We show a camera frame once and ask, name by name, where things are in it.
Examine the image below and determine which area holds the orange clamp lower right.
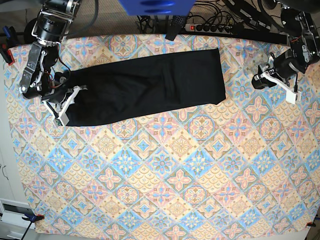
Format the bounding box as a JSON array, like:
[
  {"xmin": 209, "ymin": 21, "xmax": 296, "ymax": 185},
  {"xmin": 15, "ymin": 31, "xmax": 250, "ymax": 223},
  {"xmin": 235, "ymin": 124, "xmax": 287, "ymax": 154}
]
[{"xmin": 306, "ymin": 222, "xmax": 316, "ymax": 227}]

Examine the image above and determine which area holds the blue clamp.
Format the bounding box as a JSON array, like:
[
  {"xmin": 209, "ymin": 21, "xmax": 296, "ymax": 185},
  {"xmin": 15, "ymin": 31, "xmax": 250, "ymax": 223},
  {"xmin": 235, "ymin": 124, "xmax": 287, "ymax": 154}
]
[
  {"xmin": 0, "ymin": 26, "xmax": 18, "ymax": 66},
  {"xmin": 21, "ymin": 213, "xmax": 45, "ymax": 240}
]

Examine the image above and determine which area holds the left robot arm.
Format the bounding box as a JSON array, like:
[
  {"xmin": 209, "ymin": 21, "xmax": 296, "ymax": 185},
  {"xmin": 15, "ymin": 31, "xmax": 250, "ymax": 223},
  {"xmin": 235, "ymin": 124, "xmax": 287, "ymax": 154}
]
[{"xmin": 251, "ymin": 0, "xmax": 320, "ymax": 104}]

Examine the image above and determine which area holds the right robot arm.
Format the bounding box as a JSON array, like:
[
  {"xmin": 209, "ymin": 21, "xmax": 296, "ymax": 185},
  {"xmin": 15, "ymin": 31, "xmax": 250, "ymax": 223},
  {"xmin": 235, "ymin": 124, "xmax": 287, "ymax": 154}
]
[{"xmin": 18, "ymin": 0, "xmax": 87, "ymax": 127}]

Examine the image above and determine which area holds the patterned tablecloth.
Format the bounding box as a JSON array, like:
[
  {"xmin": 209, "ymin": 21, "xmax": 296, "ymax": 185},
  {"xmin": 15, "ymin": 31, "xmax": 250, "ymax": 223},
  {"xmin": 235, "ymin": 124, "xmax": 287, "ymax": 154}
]
[{"xmin": 3, "ymin": 34, "xmax": 320, "ymax": 240}]

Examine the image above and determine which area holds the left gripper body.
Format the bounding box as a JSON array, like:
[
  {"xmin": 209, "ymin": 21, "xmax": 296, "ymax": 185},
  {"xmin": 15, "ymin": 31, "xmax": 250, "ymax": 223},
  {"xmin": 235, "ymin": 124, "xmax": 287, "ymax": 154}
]
[{"xmin": 257, "ymin": 52, "xmax": 301, "ymax": 104}]

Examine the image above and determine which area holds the blue clamp lower left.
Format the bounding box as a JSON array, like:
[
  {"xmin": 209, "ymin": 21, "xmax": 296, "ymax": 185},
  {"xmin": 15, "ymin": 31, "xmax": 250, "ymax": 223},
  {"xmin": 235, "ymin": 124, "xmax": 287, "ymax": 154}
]
[{"xmin": 21, "ymin": 213, "xmax": 45, "ymax": 240}]

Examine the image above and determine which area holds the white cabinet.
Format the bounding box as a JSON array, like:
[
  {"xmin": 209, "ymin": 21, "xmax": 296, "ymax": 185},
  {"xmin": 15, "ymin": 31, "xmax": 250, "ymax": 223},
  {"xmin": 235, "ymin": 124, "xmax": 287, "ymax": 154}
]
[{"xmin": 0, "ymin": 62, "xmax": 32, "ymax": 240}]

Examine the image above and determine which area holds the black T-shirt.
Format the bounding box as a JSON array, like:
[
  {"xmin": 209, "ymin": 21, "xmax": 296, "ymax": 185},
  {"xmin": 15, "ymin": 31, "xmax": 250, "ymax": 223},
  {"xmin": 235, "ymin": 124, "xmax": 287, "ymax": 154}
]
[{"xmin": 66, "ymin": 49, "xmax": 226, "ymax": 127}]

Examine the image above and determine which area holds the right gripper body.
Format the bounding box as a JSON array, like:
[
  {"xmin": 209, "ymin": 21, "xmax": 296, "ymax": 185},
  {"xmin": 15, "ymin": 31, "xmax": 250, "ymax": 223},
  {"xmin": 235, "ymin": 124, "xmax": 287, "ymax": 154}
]
[{"xmin": 41, "ymin": 72, "xmax": 88, "ymax": 126}]

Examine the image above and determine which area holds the black round stool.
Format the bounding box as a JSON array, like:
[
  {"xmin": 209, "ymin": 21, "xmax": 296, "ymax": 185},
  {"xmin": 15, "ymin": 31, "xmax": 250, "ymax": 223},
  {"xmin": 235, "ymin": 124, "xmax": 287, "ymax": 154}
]
[{"xmin": 23, "ymin": 18, "xmax": 37, "ymax": 44}]

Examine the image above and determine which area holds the blue camera housing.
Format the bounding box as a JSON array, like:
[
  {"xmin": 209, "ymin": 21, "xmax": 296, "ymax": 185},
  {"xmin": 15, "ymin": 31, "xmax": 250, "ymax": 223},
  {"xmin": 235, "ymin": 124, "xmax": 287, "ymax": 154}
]
[{"xmin": 119, "ymin": 0, "xmax": 196, "ymax": 16}]

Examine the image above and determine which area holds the blue clamp upper left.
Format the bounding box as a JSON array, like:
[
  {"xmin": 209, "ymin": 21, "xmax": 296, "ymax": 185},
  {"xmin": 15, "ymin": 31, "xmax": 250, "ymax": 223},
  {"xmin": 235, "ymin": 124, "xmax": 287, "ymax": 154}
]
[{"xmin": 0, "ymin": 26, "xmax": 18, "ymax": 66}]

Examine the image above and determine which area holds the black mesh strap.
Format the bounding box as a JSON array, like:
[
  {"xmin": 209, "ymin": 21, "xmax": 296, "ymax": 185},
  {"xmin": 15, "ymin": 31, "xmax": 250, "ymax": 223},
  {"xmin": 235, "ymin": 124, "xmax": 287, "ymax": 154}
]
[{"xmin": 164, "ymin": 15, "xmax": 188, "ymax": 41}]

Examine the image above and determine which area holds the white power strip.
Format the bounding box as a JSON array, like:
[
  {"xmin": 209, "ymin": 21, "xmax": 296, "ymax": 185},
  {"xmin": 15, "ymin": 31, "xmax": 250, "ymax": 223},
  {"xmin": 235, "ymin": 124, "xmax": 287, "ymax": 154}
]
[{"xmin": 184, "ymin": 23, "xmax": 232, "ymax": 34}]

